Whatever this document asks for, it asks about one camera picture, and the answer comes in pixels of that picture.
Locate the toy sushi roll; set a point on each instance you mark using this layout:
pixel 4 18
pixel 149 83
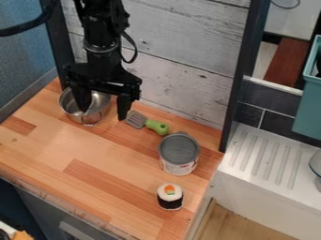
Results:
pixel 170 197

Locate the toy sink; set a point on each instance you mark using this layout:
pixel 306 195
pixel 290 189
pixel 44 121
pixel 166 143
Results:
pixel 263 175

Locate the grey can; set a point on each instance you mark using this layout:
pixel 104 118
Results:
pixel 179 153

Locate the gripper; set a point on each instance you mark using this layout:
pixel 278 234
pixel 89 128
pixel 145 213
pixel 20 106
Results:
pixel 102 75

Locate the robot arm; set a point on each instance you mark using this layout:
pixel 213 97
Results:
pixel 99 28

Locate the silver pot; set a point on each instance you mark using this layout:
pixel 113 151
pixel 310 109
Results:
pixel 98 106

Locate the teal bin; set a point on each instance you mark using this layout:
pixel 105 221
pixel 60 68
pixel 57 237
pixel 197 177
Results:
pixel 310 103

